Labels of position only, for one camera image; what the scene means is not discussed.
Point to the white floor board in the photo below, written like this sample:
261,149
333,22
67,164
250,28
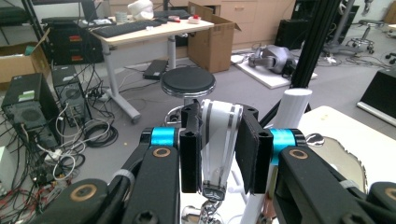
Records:
267,77

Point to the black metal frame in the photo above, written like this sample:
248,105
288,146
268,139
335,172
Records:
314,40

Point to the black equipment rack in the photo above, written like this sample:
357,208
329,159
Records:
73,43

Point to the black keyboard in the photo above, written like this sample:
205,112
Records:
124,28

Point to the grey robot device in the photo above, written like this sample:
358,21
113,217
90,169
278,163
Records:
275,59

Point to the wooden cabinet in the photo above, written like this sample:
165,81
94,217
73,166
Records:
258,18

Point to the desk with white legs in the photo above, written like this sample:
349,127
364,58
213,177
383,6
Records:
140,34

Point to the black flat device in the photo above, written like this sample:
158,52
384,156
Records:
155,69

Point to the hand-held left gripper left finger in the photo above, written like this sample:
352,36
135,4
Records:
190,149

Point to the black round stool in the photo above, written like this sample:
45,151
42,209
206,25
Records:
188,80

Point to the chrome stool with wheels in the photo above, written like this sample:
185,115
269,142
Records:
365,34

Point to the white stand with post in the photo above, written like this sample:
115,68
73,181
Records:
294,105

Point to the black box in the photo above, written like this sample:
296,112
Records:
381,90

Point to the cardboard box with flap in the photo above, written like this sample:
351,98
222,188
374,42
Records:
18,63

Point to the open cardboard box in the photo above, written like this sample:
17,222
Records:
213,40

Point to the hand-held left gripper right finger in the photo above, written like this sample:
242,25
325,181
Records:
253,149

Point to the white cloth bundle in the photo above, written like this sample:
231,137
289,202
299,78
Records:
141,8

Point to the black computer tower green sticker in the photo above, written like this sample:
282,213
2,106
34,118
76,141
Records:
28,102

